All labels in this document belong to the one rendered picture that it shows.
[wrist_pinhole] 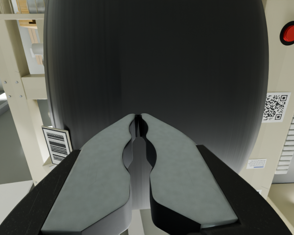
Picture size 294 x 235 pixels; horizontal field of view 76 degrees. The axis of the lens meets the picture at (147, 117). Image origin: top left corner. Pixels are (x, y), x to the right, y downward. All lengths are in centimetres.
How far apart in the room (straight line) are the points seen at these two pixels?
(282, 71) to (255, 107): 26
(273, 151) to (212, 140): 37
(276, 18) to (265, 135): 27
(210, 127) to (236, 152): 6
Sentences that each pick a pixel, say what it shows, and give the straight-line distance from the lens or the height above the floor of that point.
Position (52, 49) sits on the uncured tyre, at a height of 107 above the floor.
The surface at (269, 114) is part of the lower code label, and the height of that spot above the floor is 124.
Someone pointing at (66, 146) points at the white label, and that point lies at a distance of 25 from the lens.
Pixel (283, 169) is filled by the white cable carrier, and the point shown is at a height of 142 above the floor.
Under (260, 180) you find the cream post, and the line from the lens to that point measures 64.
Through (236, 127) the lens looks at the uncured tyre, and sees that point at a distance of 25.
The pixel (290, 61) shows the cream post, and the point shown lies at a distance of 52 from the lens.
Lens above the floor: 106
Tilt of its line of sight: 23 degrees up
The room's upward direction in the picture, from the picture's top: 179 degrees clockwise
